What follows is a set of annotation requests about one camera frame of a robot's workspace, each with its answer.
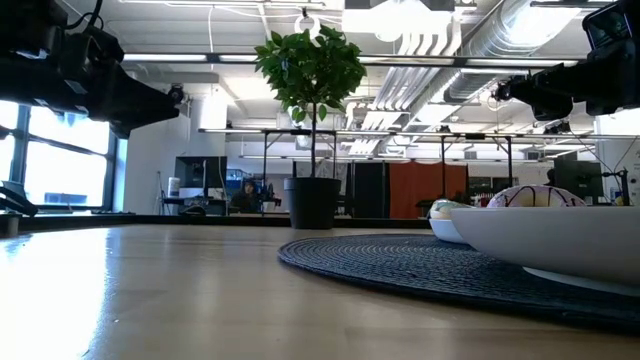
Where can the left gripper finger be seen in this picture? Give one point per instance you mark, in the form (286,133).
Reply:
(135,124)
(135,100)

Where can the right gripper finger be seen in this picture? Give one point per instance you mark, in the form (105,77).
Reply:
(550,85)
(552,110)

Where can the large green white donut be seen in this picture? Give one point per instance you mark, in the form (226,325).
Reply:
(445,209)

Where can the person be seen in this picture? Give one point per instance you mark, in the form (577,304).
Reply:
(550,177)
(247,197)

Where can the large black monitor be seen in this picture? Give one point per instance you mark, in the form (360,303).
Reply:
(577,179)

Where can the white cylinder container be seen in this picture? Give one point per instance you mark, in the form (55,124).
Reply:
(173,187)

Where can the large glass window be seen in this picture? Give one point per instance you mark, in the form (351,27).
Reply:
(65,160)

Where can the black computer monitor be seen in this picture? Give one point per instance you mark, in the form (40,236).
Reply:
(200,172)

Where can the white round plate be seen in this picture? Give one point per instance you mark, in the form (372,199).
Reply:
(445,231)
(550,240)

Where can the orange partition panel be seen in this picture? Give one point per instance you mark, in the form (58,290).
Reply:
(425,185)

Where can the green potted plant black pot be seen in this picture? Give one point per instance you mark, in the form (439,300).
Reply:
(312,205)

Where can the black partition panel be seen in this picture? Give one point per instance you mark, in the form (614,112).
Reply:
(369,190)

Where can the dark round woven placemat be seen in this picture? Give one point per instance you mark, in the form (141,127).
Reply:
(400,260)

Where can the black ceiling camera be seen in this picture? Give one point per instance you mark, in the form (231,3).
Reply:
(501,92)
(175,94)

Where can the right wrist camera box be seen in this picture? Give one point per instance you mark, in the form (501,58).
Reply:
(607,25)

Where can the silver ventilation duct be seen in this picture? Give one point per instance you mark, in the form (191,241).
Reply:
(500,40)

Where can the black aluminium table frame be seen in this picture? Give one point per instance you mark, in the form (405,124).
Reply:
(100,220)

